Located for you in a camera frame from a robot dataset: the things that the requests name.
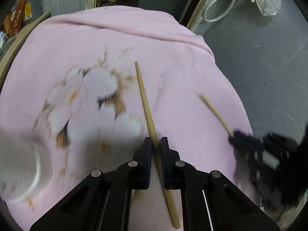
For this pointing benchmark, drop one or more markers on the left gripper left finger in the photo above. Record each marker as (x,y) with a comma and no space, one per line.
(101,201)

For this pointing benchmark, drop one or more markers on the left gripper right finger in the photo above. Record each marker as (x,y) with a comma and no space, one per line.
(209,200)

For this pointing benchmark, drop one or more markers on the bamboo chopstick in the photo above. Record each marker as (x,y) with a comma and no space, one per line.
(174,217)
(217,115)

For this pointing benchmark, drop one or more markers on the white plastic utensil holder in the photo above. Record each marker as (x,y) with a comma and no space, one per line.
(26,167)

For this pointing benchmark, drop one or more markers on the pink floral towel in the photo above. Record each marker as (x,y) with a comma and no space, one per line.
(73,86)

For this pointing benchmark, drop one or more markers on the clear plastic bag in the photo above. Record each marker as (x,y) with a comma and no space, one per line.
(268,7)

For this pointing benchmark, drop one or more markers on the orange spice packet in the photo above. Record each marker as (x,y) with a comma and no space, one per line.
(12,22)

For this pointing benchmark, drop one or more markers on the large oil jug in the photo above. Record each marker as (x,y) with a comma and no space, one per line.
(33,10)

